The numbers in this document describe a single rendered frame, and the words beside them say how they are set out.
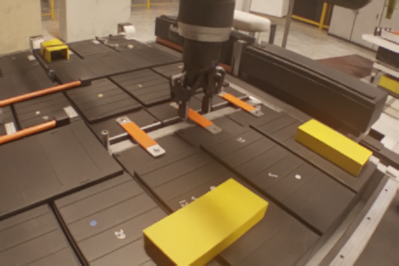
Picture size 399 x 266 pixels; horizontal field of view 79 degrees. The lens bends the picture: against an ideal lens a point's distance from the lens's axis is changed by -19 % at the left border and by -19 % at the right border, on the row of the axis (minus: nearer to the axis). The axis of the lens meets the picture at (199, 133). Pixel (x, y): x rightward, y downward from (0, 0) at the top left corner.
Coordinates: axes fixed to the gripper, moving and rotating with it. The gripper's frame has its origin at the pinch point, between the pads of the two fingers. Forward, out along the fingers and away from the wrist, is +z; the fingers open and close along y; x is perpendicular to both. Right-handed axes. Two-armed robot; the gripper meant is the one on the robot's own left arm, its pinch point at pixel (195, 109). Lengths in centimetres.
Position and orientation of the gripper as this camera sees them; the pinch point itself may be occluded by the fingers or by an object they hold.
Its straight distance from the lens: 64.7
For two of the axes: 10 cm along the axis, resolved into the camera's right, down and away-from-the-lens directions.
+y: 7.5, -2.8, 6.0
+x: -6.5, -4.5, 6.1
